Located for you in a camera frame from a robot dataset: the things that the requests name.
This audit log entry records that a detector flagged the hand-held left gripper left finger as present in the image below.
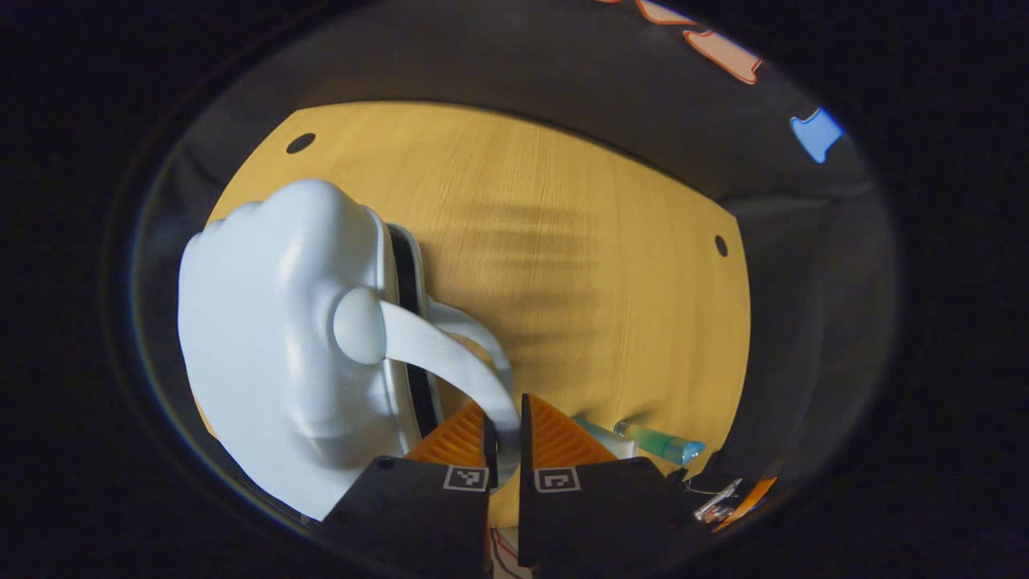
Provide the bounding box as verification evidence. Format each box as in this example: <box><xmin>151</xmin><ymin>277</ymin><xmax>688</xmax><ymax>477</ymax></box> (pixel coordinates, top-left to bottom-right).
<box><xmin>322</xmin><ymin>402</ymin><xmax>501</xmax><ymax>579</ymax></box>

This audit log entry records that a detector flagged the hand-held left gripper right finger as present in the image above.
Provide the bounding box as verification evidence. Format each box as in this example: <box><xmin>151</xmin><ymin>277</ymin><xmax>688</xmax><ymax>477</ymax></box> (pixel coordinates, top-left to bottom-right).
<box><xmin>519</xmin><ymin>392</ymin><xmax>702</xmax><ymax>577</ymax></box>

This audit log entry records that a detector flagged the green bottle with blue cap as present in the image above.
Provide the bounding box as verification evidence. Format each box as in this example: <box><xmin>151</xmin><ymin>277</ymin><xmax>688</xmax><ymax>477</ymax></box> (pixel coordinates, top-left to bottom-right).
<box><xmin>613</xmin><ymin>420</ymin><xmax>707</xmax><ymax>468</ymax></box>

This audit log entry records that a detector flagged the light blue suitcase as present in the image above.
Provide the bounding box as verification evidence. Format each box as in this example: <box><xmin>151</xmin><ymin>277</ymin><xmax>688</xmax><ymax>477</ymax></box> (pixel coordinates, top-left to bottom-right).
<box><xmin>177</xmin><ymin>179</ymin><xmax>523</xmax><ymax>522</ymax></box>

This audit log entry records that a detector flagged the black backdrop cloth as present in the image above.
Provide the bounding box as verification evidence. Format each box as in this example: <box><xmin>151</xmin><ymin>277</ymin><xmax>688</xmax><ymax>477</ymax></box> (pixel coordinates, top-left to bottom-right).
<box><xmin>133</xmin><ymin>0</ymin><xmax>901</xmax><ymax>515</ymax></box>

